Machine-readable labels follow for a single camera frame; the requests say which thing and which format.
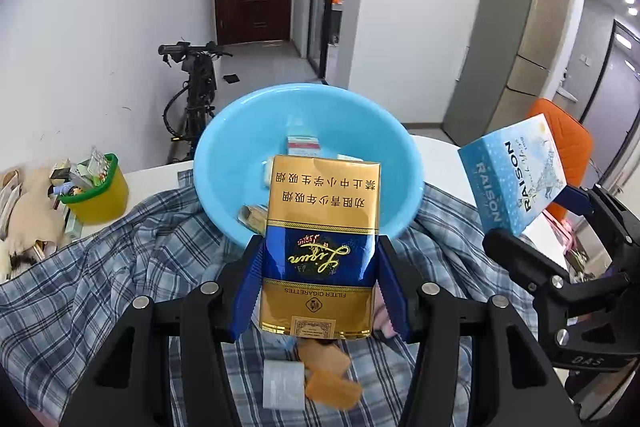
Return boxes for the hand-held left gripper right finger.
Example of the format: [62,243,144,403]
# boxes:
[376,235,586,427]

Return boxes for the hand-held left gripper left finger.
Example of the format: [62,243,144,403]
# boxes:
[60,234,266,427]

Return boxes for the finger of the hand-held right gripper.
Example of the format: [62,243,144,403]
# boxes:
[548,183,640,275]
[482,229,631,303]

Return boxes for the light blue dotted box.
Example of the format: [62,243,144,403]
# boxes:
[457,113,568,238]

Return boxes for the gold and blue cigarette pack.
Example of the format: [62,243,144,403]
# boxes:
[257,155,382,340]

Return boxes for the light blue plastic basin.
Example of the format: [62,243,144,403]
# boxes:
[193,83,425,250]

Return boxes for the pink packet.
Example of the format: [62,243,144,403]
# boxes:
[545,213,576,258]

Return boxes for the orange chair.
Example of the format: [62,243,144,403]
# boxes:
[528,98,594,222]

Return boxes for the pale blue tissue pack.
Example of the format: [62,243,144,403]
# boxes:
[262,359,306,409]

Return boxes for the grey interior door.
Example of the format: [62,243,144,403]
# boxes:
[580,21,640,142]

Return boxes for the blue plaid cloth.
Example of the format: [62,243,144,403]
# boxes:
[0,169,551,427]

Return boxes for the gold and grey refrigerator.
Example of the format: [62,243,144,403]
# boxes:
[444,0,573,146]

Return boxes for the yellow bin with green rim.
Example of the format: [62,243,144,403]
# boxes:
[59,153,130,225]

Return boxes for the heap of small packets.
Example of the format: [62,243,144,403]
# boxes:
[48,147,113,200]

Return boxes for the black electric bicycle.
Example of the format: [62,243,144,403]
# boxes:
[158,41,234,162]

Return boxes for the beige plush toy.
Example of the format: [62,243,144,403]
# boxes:
[0,164,71,278]

